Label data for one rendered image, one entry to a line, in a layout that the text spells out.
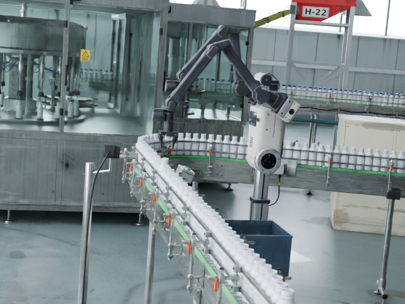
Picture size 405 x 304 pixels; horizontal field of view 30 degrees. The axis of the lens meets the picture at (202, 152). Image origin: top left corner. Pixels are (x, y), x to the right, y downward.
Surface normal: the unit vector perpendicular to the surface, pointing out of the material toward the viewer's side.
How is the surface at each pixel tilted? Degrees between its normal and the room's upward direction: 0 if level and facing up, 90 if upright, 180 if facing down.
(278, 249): 90
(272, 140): 101
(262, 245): 90
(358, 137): 90
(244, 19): 90
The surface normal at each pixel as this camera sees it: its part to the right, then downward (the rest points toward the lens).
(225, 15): 0.22, 0.16
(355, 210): -0.09, 0.14
